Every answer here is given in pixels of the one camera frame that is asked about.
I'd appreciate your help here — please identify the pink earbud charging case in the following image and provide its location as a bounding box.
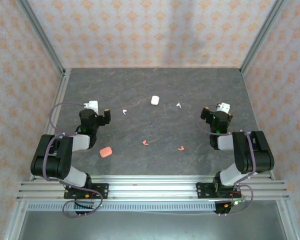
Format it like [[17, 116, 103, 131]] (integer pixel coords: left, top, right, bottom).
[[99, 146, 113, 159]]

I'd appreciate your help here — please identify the grey metal panel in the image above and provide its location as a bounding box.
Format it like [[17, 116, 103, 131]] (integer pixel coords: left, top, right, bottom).
[[17, 209, 286, 240]]

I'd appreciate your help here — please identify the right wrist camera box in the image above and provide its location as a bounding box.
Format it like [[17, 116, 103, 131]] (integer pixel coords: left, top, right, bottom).
[[216, 102, 230, 114]]

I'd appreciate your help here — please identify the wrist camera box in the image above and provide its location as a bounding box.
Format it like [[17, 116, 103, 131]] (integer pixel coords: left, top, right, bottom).
[[83, 100, 99, 114], [216, 102, 230, 114]]

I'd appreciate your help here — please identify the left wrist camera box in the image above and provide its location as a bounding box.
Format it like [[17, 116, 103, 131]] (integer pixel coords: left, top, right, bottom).
[[83, 100, 99, 114]]

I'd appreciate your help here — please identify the aluminium side rail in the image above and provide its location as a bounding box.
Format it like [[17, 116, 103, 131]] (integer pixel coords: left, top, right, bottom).
[[43, 69, 71, 181]]

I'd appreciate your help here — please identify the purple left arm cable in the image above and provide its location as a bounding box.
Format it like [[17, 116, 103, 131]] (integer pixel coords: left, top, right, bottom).
[[44, 101, 105, 219]]

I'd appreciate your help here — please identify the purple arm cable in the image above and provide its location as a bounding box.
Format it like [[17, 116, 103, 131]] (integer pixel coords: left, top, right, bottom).
[[44, 101, 105, 219], [196, 104, 254, 217]]

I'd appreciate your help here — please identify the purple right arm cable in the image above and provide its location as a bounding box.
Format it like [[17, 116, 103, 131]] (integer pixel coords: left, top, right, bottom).
[[196, 104, 254, 217]]

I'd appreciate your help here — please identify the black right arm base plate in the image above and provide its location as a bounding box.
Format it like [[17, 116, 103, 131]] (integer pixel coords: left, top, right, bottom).
[[195, 182, 242, 200]]

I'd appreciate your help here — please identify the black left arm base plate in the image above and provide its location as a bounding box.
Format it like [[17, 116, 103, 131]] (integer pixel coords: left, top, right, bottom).
[[63, 182, 110, 200]]

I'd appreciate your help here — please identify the left base wire bundle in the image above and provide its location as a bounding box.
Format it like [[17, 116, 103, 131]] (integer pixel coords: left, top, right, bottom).
[[73, 191, 101, 210]]

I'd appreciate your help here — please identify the base wire bundle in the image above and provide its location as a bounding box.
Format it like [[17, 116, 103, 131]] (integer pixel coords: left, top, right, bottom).
[[223, 191, 250, 210], [73, 191, 101, 210]]

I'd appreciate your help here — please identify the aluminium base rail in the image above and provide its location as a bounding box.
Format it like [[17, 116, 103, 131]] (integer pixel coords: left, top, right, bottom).
[[16, 174, 291, 201]]

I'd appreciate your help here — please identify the right base wire bundle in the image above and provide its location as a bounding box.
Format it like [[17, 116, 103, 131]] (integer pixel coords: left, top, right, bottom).
[[223, 191, 250, 210]]

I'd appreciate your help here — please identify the aluminium corner post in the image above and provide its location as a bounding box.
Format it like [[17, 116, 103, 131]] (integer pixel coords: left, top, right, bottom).
[[239, 0, 289, 76], [16, 0, 66, 76]]

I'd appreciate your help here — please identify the slotted grey cable duct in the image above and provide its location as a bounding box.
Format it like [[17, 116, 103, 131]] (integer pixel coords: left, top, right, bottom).
[[27, 201, 217, 212]]

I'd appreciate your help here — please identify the aluminium frame bar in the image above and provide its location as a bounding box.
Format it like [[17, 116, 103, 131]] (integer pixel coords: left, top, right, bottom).
[[3, 199, 28, 240], [276, 198, 300, 240]]

